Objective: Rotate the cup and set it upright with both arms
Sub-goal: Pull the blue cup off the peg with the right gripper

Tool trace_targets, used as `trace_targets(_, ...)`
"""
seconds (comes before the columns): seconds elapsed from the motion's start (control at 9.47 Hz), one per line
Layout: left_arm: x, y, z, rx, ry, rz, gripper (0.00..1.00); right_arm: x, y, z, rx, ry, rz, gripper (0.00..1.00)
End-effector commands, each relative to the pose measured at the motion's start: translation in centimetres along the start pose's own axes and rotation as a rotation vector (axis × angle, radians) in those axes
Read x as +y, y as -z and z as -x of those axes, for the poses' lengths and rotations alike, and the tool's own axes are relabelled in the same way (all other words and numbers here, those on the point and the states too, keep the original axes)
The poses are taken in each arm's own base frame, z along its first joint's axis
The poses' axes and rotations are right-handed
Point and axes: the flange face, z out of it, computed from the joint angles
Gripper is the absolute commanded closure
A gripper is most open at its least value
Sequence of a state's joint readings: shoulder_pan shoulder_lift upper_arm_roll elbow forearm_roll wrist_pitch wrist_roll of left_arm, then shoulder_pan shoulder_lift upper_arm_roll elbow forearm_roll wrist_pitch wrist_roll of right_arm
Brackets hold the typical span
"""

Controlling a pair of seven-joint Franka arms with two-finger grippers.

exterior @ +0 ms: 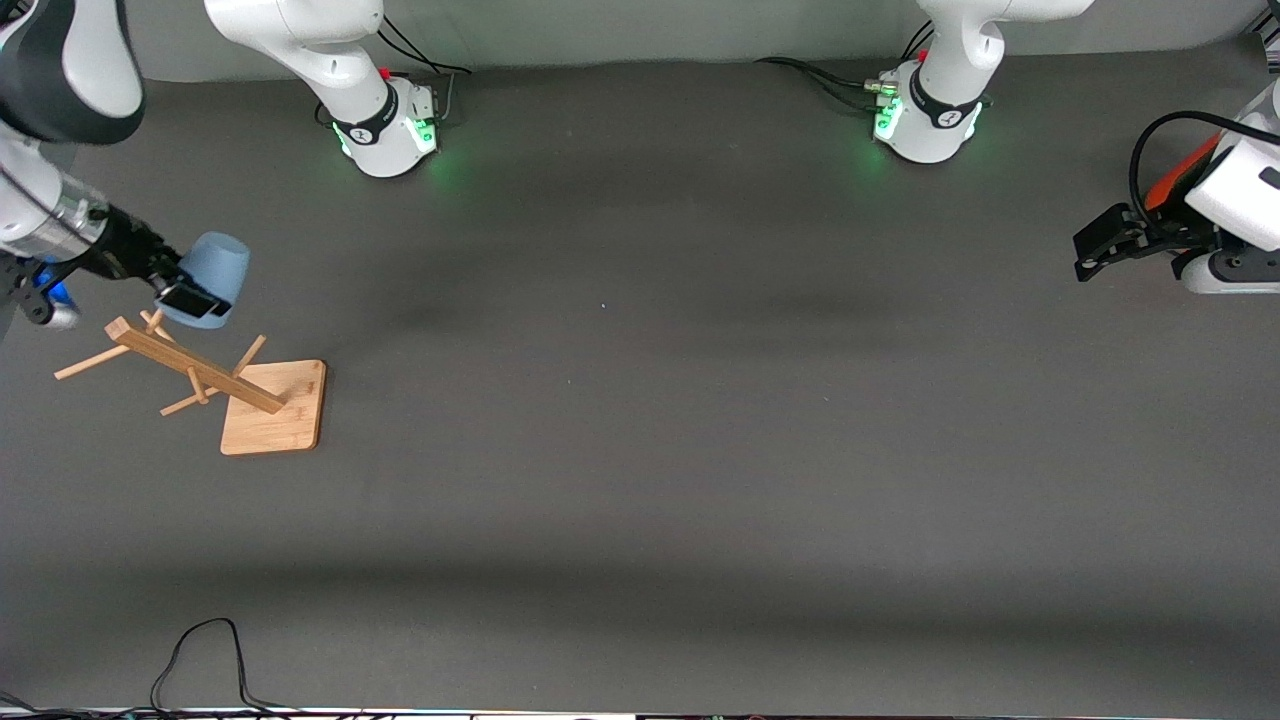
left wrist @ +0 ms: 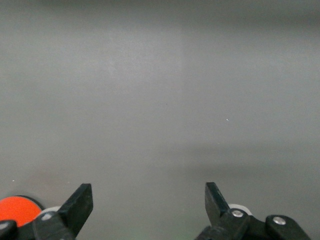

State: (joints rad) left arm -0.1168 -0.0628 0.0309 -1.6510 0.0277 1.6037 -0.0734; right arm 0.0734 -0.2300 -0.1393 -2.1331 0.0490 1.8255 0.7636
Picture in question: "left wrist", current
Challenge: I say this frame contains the orange canister with grey lid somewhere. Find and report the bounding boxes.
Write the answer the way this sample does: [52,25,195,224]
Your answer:
[0,195,44,229]

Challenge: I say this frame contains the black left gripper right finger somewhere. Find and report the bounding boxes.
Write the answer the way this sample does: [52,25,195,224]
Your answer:
[194,181,269,240]

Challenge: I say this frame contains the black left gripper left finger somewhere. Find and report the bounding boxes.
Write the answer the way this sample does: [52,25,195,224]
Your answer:
[32,183,94,240]

